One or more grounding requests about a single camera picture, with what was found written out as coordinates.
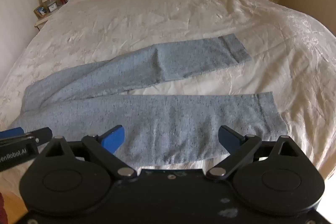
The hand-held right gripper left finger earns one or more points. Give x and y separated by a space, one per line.
113 138

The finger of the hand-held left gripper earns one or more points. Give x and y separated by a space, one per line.
42 135
11 132

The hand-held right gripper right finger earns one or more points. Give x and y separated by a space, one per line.
231 138

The blue-grey knit pants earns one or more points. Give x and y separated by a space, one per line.
157 119

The small white clock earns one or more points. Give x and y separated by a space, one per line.
53 6

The cream embroidered bedspread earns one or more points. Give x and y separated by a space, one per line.
157 16

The wooden photo frame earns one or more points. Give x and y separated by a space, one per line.
40 11

